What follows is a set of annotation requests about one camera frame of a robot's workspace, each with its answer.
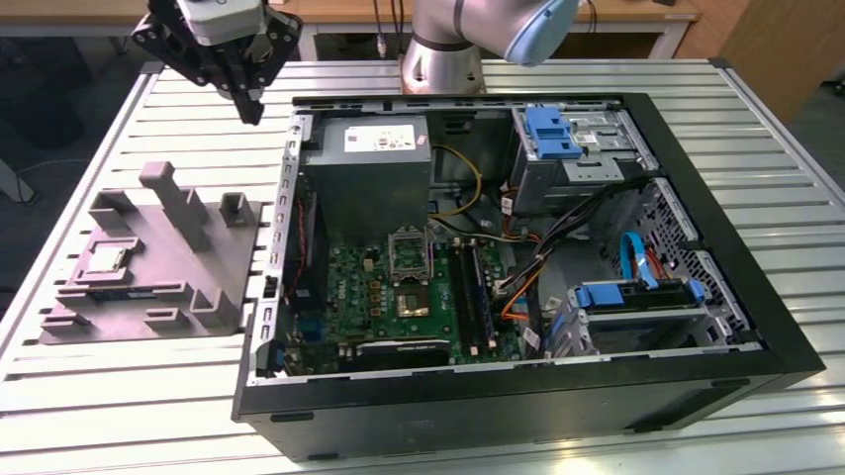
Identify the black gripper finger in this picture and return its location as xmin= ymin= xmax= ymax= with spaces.
xmin=237 ymin=8 xmax=303 ymax=126
xmin=129 ymin=12 xmax=256 ymax=126

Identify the silver CPU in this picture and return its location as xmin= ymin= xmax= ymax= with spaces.
xmin=84 ymin=245 xmax=129 ymax=274

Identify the CPU socket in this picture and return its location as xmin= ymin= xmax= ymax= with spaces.
xmin=393 ymin=289 xmax=436 ymax=321

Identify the grey power supply unit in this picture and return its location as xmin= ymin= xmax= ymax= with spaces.
xmin=300 ymin=116 xmax=435 ymax=244

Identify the grey parts rack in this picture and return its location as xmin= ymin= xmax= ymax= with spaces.
xmin=37 ymin=160 xmax=276 ymax=345

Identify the blue drive bay latch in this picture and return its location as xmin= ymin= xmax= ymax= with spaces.
xmin=526 ymin=106 xmax=583 ymax=160

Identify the metal socket cover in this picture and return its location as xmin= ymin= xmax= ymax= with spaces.
xmin=384 ymin=228 xmax=435 ymax=286

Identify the black case fan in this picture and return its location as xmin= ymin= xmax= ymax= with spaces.
xmin=288 ymin=187 xmax=332 ymax=319

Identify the RAM stick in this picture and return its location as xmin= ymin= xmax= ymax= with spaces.
xmin=84 ymin=285 xmax=160 ymax=301

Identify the wooden desk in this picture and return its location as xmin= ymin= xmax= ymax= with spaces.
xmin=0 ymin=0 xmax=702 ymax=63

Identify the silver drive cage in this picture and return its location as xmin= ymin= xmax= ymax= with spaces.
xmin=511 ymin=106 xmax=663 ymax=218

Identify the green motherboard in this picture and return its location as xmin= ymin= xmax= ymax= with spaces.
xmin=275 ymin=228 xmax=524 ymax=376

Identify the black RAM slot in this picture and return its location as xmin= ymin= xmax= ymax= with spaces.
xmin=464 ymin=237 xmax=502 ymax=351
xmin=447 ymin=237 xmax=478 ymax=350

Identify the blue port connector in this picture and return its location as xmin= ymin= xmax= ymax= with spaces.
xmin=265 ymin=344 xmax=291 ymax=376

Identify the black graphics card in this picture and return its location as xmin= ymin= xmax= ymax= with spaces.
xmin=353 ymin=337 xmax=455 ymax=371

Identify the hard disk in blue carrier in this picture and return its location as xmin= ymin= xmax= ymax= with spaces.
xmin=571 ymin=278 xmax=707 ymax=314

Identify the wooden cabinet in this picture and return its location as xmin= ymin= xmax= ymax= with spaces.
xmin=675 ymin=0 xmax=845 ymax=125

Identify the silver disk bay cage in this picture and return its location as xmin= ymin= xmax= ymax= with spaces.
xmin=540 ymin=296 xmax=762 ymax=358

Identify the black PC case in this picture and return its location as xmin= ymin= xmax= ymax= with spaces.
xmin=228 ymin=91 xmax=827 ymax=464

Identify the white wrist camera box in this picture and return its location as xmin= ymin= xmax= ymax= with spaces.
xmin=176 ymin=0 xmax=267 ymax=48

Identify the black camera cable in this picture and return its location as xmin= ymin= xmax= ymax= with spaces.
xmin=371 ymin=0 xmax=409 ymax=56

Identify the yellow wire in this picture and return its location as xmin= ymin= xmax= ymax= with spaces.
xmin=430 ymin=142 xmax=484 ymax=218

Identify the grey wire bundle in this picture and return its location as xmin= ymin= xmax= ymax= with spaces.
xmin=425 ymin=216 xmax=543 ymax=244

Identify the black cable bundle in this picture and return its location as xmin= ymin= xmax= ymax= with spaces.
xmin=494 ymin=177 xmax=652 ymax=294

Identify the orange wire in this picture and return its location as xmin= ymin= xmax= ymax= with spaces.
xmin=499 ymin=290 xmax=531 ymax=324

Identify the light blue wire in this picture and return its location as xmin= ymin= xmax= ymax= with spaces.
xmin=619 ymin=231 xmax=662 ymax=291

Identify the red wire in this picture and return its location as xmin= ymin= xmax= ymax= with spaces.
xmin=646 ymin=245 xmax=678 ymax=284

